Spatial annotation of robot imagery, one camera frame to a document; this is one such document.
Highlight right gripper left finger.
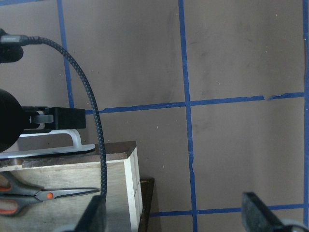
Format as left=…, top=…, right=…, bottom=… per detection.
left=74, top=195, right=106, bottom=232

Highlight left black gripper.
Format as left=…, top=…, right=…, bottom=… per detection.
left=0, top=89, right=86, bottom=152

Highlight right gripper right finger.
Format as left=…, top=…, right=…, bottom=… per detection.
left=241, top=192, right=284, bottom=232

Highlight wooden drawer with white handle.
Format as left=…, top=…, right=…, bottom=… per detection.
left=0, top=141, right=143, bottom=232

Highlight grey orange scissors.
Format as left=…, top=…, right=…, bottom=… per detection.
left=0, top=172, right=100, bottom=217

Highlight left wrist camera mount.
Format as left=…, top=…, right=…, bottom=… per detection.
left=0, top=29, right=24, bottom=63

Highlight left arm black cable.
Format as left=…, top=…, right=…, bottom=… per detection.
left=0, top=34, right=108, bottom=201

